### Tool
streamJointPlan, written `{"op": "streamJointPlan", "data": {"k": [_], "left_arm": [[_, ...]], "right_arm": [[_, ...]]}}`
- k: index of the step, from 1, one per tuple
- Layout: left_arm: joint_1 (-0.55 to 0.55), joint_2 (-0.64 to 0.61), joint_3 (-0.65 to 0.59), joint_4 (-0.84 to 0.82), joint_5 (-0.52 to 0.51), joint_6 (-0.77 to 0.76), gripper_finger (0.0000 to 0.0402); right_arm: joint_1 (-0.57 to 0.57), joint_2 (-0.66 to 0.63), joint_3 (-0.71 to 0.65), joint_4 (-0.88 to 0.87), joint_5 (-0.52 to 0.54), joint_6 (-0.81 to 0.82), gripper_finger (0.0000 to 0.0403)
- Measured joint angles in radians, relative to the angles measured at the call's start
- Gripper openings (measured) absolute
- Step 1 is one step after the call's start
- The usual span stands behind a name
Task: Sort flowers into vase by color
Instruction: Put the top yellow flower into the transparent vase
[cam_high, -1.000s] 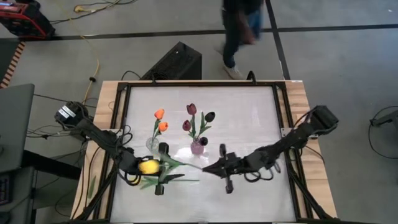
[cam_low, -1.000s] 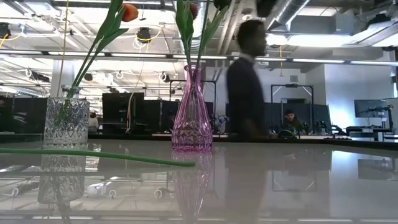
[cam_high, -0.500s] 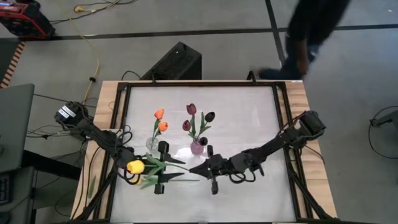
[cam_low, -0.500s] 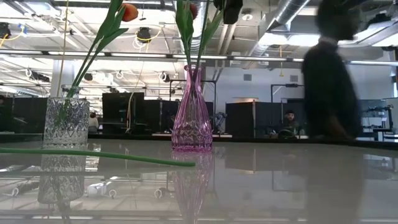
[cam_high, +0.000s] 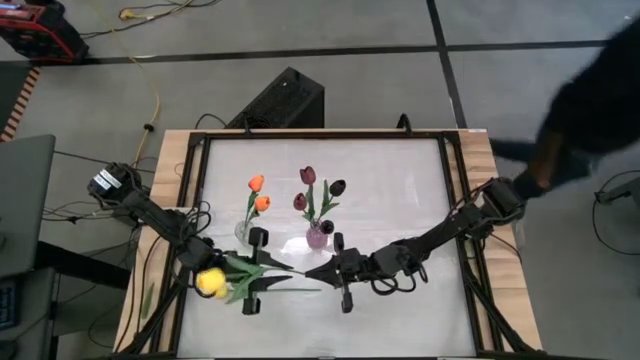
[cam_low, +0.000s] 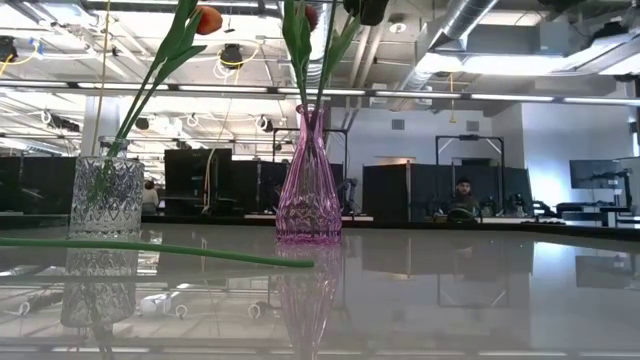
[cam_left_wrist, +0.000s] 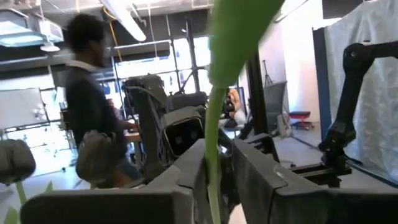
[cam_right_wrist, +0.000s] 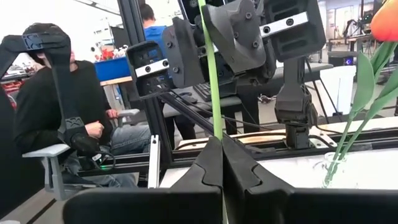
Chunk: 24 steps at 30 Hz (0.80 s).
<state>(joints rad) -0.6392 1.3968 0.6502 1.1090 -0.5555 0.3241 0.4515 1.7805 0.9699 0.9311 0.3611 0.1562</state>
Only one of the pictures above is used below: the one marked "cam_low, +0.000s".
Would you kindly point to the dark-headed artificial tulip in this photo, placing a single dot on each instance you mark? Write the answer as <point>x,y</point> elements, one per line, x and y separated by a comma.
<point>337,50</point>

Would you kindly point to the black ceiling dome device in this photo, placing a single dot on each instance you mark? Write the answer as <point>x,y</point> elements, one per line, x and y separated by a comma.
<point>231,55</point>

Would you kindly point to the black rounded object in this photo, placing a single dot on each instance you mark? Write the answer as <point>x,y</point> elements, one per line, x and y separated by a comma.
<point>460,217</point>

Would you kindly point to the dark office desk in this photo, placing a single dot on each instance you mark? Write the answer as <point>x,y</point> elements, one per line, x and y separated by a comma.
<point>590,209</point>

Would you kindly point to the round ceiling lamp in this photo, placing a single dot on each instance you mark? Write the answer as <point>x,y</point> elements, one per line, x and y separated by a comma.
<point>397,26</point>

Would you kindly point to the small black ceiling speaker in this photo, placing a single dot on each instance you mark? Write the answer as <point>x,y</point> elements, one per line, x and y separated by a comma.
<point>144,123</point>

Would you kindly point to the wide black partition panel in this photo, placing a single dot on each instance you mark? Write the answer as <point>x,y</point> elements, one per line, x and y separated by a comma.
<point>390,190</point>

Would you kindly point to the silver smooth ventilation duct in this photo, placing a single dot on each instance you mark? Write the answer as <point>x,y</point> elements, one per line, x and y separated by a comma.
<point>465,20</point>

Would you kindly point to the black computer monitor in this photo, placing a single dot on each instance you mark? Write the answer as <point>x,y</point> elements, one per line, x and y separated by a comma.
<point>187,175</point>

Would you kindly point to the pink ribbed glass vase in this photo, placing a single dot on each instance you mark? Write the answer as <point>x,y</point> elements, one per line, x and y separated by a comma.
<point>308,200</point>

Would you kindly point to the white building column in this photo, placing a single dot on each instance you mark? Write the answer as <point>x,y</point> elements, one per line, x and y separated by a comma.
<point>107,120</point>

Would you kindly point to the wall-mounted dark screen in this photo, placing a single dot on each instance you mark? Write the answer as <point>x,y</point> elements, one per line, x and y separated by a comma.
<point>590,174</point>

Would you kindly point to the artificial flower long green stem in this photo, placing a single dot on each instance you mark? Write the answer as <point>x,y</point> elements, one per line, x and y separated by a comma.
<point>150,247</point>

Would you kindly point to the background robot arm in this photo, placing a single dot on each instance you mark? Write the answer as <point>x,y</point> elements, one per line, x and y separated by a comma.
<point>348,190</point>

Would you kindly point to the red artificial tulip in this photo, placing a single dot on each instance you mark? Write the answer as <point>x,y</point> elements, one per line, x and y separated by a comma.
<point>172,55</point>

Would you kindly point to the person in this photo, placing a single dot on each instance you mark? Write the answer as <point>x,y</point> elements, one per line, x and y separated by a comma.
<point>149,197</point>
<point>462,200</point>

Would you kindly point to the long ceiling light bar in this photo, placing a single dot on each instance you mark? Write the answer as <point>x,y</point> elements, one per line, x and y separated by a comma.
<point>225,89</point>

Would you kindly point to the clear cut-glass vase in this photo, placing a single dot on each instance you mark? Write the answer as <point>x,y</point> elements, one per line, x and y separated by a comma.
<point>117,200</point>

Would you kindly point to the wall air vent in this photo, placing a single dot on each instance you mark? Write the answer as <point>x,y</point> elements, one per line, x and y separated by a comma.
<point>473,125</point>
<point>398,124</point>

